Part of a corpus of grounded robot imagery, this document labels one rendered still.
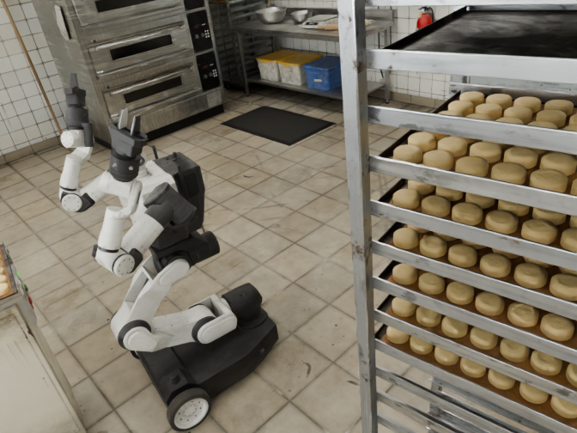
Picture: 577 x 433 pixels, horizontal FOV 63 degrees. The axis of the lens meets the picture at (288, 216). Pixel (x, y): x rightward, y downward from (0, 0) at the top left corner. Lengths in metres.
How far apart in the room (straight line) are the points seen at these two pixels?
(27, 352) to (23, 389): 0.17
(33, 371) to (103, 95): 3.52
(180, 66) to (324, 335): 3.77
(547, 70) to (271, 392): 1.99
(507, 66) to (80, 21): 4.62
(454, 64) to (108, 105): 4.68
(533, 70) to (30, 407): 2.07
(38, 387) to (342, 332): 1.43
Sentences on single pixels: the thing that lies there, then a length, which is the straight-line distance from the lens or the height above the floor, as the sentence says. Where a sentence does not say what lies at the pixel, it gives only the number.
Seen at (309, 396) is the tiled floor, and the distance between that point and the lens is 2.36.
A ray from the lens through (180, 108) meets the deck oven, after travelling 5.64.
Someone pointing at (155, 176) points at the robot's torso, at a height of 1.11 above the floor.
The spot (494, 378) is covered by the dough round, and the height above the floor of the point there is 1.06.
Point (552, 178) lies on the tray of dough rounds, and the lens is 0.80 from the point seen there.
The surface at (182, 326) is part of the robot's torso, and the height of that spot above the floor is 0.37.
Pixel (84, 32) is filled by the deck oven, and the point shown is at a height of 1.24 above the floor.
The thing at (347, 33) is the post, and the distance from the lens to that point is 0.75.
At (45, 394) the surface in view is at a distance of 2.24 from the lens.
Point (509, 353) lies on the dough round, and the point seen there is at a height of 1.15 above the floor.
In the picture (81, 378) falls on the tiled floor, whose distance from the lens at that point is 2.81.
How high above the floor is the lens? 1.87
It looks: 32 degrees down
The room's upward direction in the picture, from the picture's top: 8 degrees counter-clockwise
